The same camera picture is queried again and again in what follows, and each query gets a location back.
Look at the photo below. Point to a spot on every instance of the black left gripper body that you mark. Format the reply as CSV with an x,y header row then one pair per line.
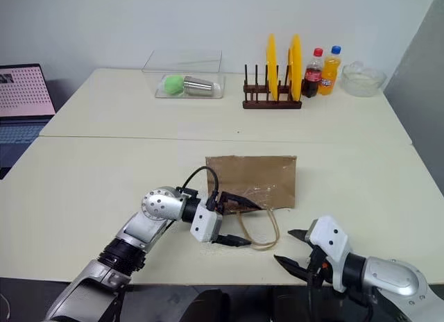
x,y
218,201

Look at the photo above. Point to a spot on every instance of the dark wooden dish rack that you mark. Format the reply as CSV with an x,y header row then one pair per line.
x,y
268,104

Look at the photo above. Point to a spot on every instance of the orange soda bottle blue cap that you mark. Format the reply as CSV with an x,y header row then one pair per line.
x,y
329,77

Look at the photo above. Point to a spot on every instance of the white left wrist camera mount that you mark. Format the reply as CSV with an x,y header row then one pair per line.
x,y
204,223

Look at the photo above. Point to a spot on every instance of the yellow plate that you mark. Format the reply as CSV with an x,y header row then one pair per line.
x,y
272,68
296,68

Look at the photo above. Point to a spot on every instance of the open laptop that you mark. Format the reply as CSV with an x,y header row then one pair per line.
x,y
24,93

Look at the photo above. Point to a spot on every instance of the green ball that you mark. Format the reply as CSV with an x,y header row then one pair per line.
x,y
173,85

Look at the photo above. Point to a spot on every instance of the clear plastic box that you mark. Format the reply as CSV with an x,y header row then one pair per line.
x,y
187,63

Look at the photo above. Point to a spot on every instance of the stainless steel cup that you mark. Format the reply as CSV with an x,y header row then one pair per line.
x,y
197,86

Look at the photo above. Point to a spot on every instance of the brown paper bag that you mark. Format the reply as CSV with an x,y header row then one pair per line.
x,y
256,179

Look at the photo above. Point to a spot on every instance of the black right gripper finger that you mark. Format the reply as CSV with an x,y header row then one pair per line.
x,y
293,265
299,234

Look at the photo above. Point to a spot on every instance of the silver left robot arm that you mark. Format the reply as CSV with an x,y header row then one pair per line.
x,y
156,205

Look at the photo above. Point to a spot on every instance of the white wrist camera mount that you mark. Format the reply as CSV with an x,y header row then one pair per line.
x,y
204,223
329,237

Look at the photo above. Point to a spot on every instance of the cola bottle red cap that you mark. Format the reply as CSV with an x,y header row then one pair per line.
x,y
311,77

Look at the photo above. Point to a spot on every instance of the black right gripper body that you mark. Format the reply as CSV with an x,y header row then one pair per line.
x,y
317,266

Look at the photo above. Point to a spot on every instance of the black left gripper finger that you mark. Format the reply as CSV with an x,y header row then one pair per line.
x,y
233,241
243,203

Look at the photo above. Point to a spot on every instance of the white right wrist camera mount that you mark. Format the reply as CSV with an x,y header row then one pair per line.
x,y
329,237

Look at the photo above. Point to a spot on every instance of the clear glass bowl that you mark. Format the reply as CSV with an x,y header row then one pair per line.
x,y
362,80

